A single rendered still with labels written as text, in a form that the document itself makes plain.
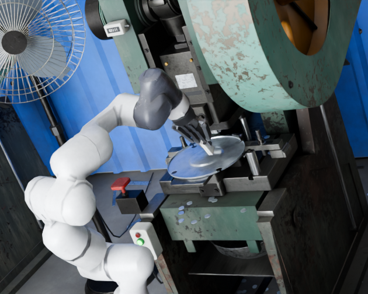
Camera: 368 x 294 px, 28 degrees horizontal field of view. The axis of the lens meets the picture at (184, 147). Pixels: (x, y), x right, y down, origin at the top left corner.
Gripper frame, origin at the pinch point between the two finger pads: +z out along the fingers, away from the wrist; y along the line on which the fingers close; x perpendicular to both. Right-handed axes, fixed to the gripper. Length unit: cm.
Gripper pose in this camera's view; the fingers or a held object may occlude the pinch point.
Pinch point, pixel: (207, 146)
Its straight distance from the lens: 241.2
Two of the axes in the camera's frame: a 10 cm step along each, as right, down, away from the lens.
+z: 4.6, 5.5, 7.0
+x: 2.1, -8.3, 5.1
